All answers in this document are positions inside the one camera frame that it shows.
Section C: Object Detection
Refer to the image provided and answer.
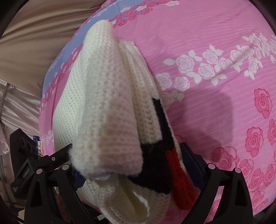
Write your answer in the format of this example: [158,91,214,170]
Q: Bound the white red black knit sweater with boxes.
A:
[53,20,197,223]

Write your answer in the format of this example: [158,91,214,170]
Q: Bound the silver satin fabric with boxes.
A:
[1,80,40,205]

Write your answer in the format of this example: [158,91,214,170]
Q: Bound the pink floral bed sheet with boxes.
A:
[39,1,275,220]

